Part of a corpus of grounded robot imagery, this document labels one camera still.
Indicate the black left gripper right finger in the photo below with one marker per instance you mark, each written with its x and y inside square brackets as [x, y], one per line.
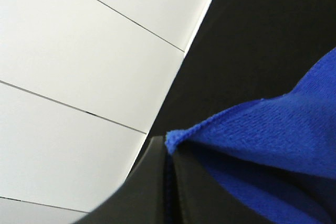
[201, 198]

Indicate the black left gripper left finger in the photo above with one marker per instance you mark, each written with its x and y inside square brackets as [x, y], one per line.
[140, 199]

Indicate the blue microfibre towel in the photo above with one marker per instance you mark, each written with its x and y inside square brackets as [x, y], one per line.
[276, 156]

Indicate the black table cloth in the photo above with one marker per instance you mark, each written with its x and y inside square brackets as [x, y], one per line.
[246, 50]

